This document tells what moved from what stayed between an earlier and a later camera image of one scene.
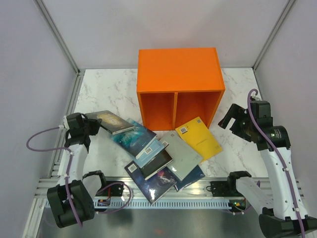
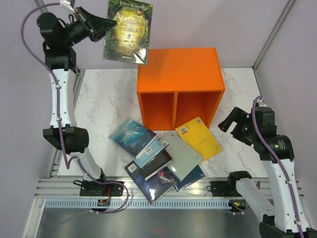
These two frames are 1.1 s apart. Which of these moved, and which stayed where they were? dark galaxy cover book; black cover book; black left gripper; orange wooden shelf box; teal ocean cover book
Moved: black left gripper
Stayed: dark galaxy cover book; teal ocean cover book; black cover book; orange wooden shelf box
